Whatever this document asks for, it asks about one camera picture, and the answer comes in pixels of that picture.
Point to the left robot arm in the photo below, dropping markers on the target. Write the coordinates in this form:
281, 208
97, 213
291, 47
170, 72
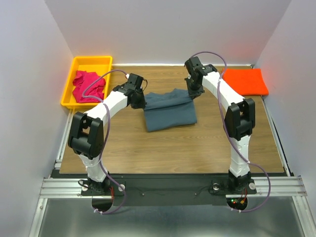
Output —
90, 130

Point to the grey-blue t-shirt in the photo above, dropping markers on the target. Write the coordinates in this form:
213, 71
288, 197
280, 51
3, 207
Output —
169, 110

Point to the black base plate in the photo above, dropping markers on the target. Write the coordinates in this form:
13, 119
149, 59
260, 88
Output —
169, 190

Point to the folded orange t-shirt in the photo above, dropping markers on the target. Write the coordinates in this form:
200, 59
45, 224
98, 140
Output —
246, 82

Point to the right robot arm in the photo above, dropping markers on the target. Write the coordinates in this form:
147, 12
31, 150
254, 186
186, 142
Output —
237, 114

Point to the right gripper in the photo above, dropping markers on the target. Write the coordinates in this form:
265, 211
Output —
195, 89

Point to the magenta t-shirt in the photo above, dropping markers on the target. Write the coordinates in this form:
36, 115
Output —
84, 91

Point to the yellow plastic bin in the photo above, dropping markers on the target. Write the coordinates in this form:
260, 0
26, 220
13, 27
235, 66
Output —
98, 64

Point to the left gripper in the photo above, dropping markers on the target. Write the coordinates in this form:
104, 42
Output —
138, 100

